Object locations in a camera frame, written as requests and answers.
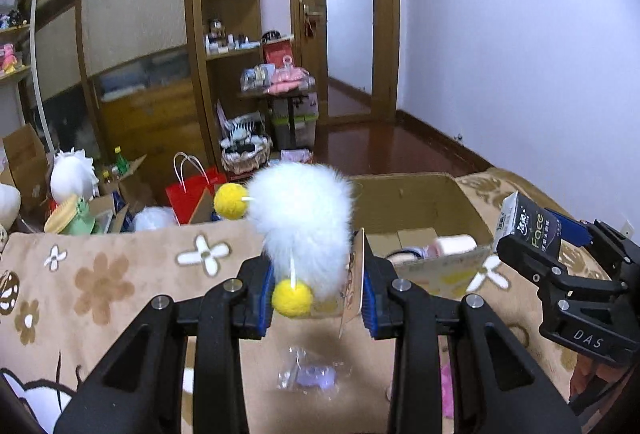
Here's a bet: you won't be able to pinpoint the red gift box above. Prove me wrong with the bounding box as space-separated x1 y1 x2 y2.
262 39 293 70

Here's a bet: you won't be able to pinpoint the black tissue pack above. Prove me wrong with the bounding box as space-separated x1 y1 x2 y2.
492 191 563 265

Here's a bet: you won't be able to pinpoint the wooden door with glass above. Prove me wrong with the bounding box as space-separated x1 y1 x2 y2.
290 0 401 127

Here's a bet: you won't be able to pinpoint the green frog burger plush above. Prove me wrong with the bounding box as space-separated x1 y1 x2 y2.
44 195 98 235

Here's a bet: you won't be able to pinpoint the brass door handle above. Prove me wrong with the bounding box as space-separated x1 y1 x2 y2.
302 4 321 37

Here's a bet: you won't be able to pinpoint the low open cardboard box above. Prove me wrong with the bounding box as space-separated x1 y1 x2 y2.
192 186 221 224

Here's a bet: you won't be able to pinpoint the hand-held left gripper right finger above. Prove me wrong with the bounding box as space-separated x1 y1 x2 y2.
357 229 583 434

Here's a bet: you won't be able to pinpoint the lace trimmed wicker basket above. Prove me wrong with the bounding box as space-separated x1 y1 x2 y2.
220 136 273 175

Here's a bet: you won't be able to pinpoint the large wooden wardrobe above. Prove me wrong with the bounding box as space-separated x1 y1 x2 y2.
20 0 211 195

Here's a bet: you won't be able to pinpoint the small dark side table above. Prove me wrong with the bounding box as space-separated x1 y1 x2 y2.
239 79 321 150

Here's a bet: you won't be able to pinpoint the clear plastic storage bin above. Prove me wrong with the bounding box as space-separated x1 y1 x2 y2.
272 96 320 150

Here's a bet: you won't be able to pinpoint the white haired plush head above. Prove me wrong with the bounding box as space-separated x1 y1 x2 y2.
50 148 100 205

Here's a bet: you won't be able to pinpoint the pink packets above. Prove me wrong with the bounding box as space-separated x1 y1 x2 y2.
265 66 313 95

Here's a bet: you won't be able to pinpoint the clear bag with purple item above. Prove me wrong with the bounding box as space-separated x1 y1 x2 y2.
277 345 341 391

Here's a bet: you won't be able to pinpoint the white plastic bag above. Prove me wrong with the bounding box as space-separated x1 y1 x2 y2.
134 206 178 232

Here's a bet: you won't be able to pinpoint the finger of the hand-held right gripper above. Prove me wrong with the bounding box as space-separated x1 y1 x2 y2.
545 208 640 285
497 236 628 297

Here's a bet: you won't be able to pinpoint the pink purple plush toy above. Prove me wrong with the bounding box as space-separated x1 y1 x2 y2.
440 361 456 417

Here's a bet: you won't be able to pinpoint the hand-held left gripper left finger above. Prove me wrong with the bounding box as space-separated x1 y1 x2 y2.
52 254 276 434

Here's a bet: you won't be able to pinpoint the tall open cardboard box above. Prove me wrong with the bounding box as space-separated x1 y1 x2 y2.
0 124 51 215

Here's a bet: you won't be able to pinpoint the white fluffy toy yellow balls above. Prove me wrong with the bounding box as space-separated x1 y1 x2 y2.
213 162 367 340

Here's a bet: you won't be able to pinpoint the person's right hand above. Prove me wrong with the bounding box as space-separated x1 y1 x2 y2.
570 354 603 407

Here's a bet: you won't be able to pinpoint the wooden corner shelf unit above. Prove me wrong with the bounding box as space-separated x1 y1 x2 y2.
185 0 263 165

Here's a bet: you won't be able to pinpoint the pink swirl roll plush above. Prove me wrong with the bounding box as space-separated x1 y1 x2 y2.
432 235 478 259

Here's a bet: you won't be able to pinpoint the zebra striped plush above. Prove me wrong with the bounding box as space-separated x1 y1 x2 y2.
222 113 266 145

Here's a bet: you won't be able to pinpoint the beige floral blanket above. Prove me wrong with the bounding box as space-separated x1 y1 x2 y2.
0 166 640 434

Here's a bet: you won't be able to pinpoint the cardboard box with bottles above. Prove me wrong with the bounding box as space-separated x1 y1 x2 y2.
100 154 151 210

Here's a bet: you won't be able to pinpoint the red paper bag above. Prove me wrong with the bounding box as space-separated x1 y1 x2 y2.
165 153 228 225

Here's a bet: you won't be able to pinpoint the large cream plush toy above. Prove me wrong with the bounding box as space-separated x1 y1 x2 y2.
0 184 22 235

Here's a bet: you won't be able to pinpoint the white curved pole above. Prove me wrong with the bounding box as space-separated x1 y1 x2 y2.
27 0 56 150

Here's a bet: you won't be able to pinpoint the wall shelves with figurines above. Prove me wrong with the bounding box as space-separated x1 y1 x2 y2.
0 0 38 85

